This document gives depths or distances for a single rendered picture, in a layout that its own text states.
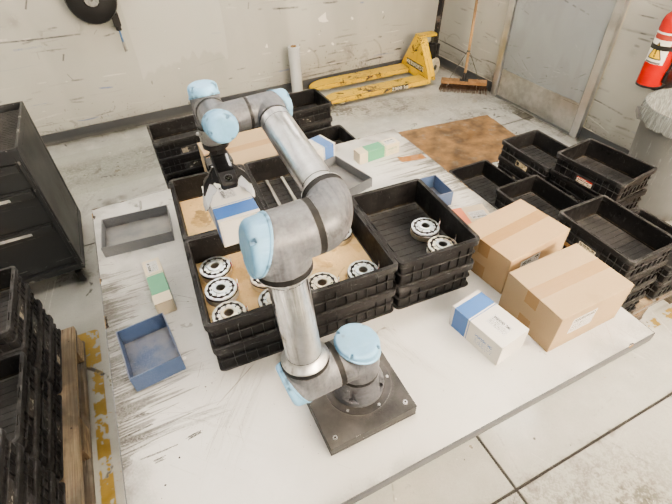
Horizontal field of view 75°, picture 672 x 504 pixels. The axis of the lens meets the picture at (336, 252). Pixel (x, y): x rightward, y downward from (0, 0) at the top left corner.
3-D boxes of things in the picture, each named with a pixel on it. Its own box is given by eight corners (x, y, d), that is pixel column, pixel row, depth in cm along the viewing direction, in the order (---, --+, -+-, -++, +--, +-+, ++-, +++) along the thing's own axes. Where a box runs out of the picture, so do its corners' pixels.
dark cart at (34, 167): (94, 282, 264) (16, 148, 203) (10, 309, 250) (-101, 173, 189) (88, 226, 304) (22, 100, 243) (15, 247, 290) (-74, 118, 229)
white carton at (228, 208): (264, 234, 129) (260, 210, 123) (224, 247, 125) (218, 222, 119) (244, 199, 142) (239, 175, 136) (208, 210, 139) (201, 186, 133)
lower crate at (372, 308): (395, 313, 150) (398, 289, 142) (313, 343, 142) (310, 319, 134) (348, 243, 177) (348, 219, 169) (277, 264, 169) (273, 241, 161)
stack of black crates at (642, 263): (637, 309, 218) (683, 241, 188) (593, 332, 209) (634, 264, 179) (573, 260, 245) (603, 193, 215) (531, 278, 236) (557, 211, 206)
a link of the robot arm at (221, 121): (250, 106, 100) (236, 89, 108) (202, 118, 97) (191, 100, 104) (256, 137, 105) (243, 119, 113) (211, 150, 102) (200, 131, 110)
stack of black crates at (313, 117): (318, 143, 352) (315, 87, 322) (335, 160, 332) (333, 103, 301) (271, 155, 340) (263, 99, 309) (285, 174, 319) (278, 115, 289)
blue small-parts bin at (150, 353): (186, 368, 136) (180, 355, 131) (137, 392, 131) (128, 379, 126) (168, 325, 149) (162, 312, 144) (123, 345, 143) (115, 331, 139)
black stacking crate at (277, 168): (347, 221, 170) (347, 197, 162) (274, 242, 162) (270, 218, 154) (312, 171, 197) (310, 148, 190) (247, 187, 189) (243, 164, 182)
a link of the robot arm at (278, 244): (349, 394, 111) (324, 213, 78) (295, 421, 107) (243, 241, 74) (329, 361, 120) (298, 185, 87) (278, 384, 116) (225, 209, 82)
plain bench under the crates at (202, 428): (580, 433, 188) (655, 332, 141) (212, 655, 139) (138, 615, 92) (387, 225, 296) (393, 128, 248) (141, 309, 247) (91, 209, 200)
